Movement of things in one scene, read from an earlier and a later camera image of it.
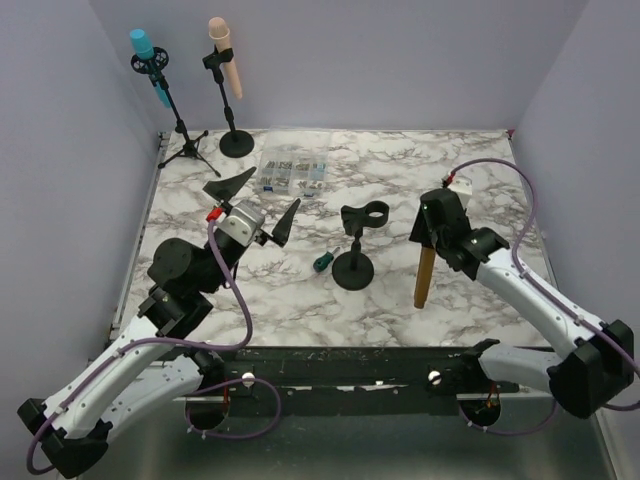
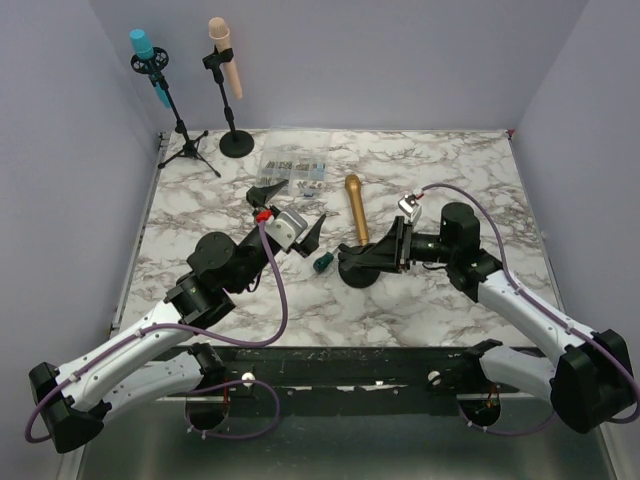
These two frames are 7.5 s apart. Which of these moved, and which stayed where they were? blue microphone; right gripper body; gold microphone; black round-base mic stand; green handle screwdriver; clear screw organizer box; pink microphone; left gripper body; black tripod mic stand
Moved: black round-base mic stand; left gripper body; gold microphone; right gripper body
Stayed: green handle screwdriver; clear screw organizer box; blue microphone; pink microphone; black tripod mic stand
